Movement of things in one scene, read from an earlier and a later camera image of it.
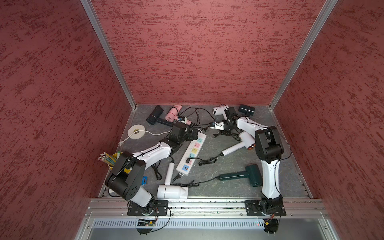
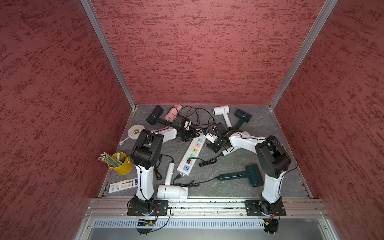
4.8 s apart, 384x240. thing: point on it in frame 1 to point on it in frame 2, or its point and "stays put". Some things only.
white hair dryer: [220, 110] stays put
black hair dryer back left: [153, 118] stays put
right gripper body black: [227, 126] to [217, 145]
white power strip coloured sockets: [191, 154] stays put
